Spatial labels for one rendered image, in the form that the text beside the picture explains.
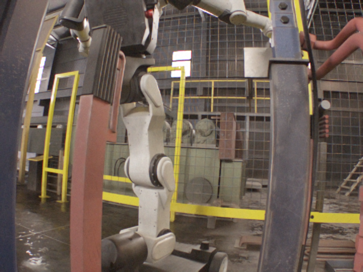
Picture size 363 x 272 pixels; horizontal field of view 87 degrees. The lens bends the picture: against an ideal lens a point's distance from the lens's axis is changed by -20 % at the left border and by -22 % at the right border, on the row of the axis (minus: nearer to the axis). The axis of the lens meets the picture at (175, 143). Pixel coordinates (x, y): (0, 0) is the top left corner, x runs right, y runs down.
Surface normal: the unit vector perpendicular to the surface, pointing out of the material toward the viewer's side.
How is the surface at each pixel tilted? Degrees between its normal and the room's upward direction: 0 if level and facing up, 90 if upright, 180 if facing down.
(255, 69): 90
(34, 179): 90
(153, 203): 93
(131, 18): 123
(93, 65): 90
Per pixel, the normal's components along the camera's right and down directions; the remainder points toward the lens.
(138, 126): -0.48, 0.17
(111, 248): -0.20, -0.58
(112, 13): -0.04, 0.47
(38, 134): -0.31, -0.11
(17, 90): 0.95, 0.04
